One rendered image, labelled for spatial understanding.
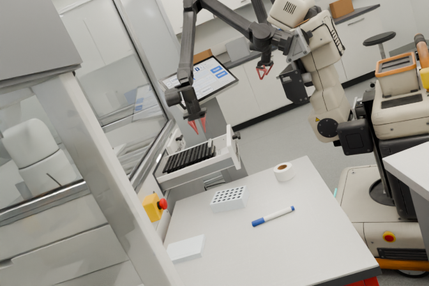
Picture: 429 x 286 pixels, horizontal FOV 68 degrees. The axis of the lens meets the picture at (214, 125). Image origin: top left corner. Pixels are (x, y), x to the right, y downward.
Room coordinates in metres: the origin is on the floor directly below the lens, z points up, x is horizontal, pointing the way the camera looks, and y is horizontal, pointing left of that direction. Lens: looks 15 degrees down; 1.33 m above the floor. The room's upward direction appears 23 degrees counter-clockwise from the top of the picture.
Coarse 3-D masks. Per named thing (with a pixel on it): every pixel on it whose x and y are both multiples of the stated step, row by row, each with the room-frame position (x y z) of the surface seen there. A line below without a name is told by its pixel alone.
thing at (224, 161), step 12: (216, 144) 1.42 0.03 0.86; (168, 156) 1.46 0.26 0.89; (216, 156) 1.19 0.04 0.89; (228, 156) 1.18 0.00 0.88; (192, 168) 1.20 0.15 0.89; (204, 168) 1.19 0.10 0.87; (216, 168) 1.18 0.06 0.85; (168, 180) 1.21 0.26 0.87; (180, 180) 1.21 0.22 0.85; (192, 180) 1.20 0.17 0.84
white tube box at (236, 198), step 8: (216, 192) 1.09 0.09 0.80; (224, 192) 1.06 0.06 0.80; (232, 192) 1.04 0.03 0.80; (240, 192) 1.02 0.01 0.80; (248, 192) 1.05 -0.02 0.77; (216, 200) 1.03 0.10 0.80; (224, 200) 1.01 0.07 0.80; (232, 200) 0.99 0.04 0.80; (240, 200) 0.98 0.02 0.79; (216, 208) 1.01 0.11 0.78; (224, 208) 1.00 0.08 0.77; (232, 208) 0.99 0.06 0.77
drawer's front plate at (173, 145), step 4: (176, 132) 1.72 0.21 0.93; (172, 136) 1.66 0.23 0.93; (176, 136) 1.69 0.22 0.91; (172, 140) 1.59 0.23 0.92; (168, 144) 1.53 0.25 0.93; (172, 144) 1.56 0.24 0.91; (176, 144) 1.62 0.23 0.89; (180, 144) 1.69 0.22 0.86; (184, 144) 1.78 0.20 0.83; (168, 148) 1.51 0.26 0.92; (172, 148) 1.53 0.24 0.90; (176, 148) 1.59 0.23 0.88; (172, 152) 1.51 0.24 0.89; (176, 152) 1.56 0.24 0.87
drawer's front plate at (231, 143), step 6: (228, 126) 1.40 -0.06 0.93; (228, 132) 1.32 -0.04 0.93; (228, 138) 1.24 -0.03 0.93; (228, 144) 1.17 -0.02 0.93; (234, 144) 1.28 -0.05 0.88; (234, 150) 1.19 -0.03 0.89; (234, 156) 1.15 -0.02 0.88; (234, 162) 1.16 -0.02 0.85; (240, 162) 1.22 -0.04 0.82; (240, 168) 1.15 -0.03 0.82
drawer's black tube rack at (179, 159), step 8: (200, 144) 1.41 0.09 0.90; (184, 152) 1.40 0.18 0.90; (192, 152) 1.35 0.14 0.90; (200, 152) 1.30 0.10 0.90; (168, 160) 1.38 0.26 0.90; (176, 160) 1.33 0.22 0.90; (184, 160) 1.28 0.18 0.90; (192, 160) 1.25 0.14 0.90; (200, 160) 1.29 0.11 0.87; (168, 168) 1.28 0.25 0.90; (176, 168) 1.25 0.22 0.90
